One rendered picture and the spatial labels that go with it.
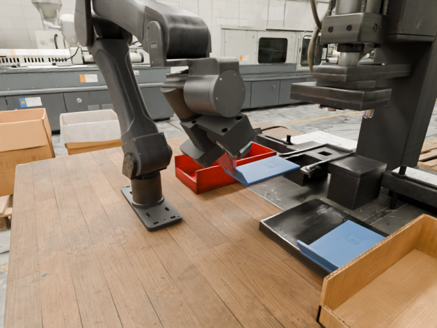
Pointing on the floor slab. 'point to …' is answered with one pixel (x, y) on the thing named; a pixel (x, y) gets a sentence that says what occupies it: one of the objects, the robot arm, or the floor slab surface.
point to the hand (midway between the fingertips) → (231, 169)
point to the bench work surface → (147, 253)
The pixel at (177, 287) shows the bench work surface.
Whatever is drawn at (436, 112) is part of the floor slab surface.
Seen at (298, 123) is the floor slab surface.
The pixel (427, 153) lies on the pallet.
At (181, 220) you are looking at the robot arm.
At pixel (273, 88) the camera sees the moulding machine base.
